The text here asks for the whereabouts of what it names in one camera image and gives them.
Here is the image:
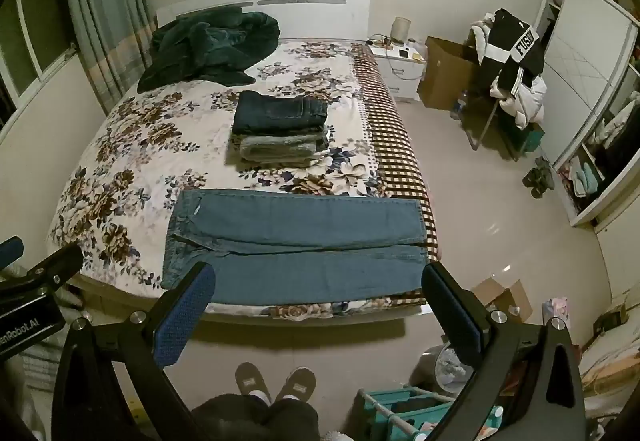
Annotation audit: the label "floral blanket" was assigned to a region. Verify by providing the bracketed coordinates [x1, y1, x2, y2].
[47, 38, 391, 322]

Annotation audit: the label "white wardrobe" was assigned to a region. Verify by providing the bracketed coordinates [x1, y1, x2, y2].
[530, 0, 640, 227]

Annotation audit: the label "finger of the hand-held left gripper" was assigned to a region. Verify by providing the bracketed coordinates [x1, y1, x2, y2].
[0, 235, 25, 268]
[20, 243, 84, 295]

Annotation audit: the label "large cardboard box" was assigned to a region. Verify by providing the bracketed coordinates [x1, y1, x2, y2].
[417, 36, 481, 111]

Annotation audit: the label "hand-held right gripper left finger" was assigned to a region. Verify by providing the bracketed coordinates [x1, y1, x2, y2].
[51, 261, 217, 441]

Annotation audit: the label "brown checkered sheet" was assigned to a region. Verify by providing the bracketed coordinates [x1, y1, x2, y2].
[350, 42, 440, 309]

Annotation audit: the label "person's legs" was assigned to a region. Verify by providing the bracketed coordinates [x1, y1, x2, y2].
[190, 393, 321, 441]

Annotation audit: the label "teal plastic rack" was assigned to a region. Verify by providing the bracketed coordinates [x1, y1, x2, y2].
[357, 386, 506, 441]

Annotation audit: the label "dark slipper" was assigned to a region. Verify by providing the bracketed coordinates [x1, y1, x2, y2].
[522, 168, 546, 199]
[532, 156, 556, 189]

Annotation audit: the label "blue jeans pants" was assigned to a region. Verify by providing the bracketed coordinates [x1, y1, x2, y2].
[161, 188, 431, 307]

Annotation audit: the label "dark blue folded jeans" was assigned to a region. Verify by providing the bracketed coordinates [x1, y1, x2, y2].
[232, 91, 329, 134]

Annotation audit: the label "white nightstand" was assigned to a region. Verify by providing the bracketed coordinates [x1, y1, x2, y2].
[367, 38, 428, 103]

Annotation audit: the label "small cardboard box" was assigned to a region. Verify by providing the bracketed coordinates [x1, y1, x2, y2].
[470, 278, 533, 324]

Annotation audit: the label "grey green curtain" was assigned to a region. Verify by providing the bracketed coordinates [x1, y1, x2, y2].
[60, 0, 161, 117]

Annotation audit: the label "dark green blanket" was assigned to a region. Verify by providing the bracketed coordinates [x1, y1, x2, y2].
[137, 5, 281, 93]

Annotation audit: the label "green storage box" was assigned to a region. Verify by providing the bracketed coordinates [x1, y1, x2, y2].
[520, 121, 546, 149]

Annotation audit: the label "white headboard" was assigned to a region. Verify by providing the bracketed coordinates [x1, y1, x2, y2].
[80, 0, 431, 327]

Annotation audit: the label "grey house slipper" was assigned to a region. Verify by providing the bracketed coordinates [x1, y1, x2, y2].
[274, 367, 317, 404]
[235, 361, 273, 404]

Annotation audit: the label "window with white frame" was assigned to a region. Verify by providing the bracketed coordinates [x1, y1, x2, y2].
[0, 0, 78, 127]

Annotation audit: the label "grey folded pants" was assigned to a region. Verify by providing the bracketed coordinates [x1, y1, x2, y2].
[229, 124, 331, 167]

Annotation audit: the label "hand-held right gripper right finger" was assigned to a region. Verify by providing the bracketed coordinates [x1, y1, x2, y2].
[421, 261, 588, 441]

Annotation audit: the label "teal folded cloth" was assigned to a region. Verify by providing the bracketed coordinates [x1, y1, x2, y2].
[570, 161, 603, 197]

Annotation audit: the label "pink pack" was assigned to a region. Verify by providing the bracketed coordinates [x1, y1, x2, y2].
[542, 296, 571, 322]

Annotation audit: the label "black and white jacket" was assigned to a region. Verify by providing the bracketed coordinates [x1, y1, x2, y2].
[480, 8, 546, 97]

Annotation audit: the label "blue water bottle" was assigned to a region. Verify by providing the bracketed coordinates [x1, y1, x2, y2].
[450, 91, 471, 119]

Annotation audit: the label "metal frame chair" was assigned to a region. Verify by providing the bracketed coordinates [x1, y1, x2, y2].
[462, 91, 531, 157]

